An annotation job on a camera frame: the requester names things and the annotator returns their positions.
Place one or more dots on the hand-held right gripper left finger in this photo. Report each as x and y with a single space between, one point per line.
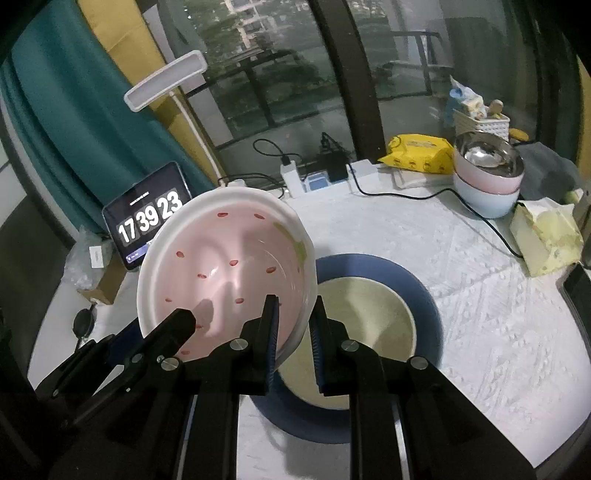
272 346

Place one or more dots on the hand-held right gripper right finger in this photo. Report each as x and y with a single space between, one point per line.
317 350

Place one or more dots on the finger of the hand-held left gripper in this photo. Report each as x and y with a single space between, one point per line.
173 330
122 348

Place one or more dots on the cream bowl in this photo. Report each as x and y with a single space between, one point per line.
369 314

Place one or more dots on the pink spotted bowl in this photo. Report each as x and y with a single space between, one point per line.
221 244

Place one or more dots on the large blue bowl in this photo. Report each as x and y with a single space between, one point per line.
425 300

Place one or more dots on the black round gadget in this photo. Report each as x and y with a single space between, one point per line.
84 323

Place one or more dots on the cardboard box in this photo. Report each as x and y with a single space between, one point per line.
106 286

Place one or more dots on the small white box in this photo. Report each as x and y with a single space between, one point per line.
96 257

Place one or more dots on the clear plastic bag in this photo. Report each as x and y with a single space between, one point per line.
78 263

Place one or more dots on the tablet with clock display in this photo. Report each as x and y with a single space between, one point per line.
147 217

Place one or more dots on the white charger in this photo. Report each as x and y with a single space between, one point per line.
290 177

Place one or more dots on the white power strip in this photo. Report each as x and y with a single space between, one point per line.
364 170

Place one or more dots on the white flat packet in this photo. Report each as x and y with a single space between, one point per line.
420 180

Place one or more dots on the yellow wipes packet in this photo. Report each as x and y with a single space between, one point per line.
418 154

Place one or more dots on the white desk lamp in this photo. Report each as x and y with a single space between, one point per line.
161 81

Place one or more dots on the yellow tissue pack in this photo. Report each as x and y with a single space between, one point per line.
545 240

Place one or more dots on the steel bowl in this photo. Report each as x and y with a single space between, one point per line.
489 154

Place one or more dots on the teal curtain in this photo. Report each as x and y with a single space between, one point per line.
55 92

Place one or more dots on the black phone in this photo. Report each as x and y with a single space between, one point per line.
579 290

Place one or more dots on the grey cloth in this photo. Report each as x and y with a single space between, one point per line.
549 168

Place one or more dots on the small yellow object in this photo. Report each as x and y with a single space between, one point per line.
519 134

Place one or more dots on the yellow curtain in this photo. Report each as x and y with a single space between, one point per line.
115 37

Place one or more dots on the steel thermos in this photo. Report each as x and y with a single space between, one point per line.
584 207

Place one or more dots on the black window frame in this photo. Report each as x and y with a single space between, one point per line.
346 69

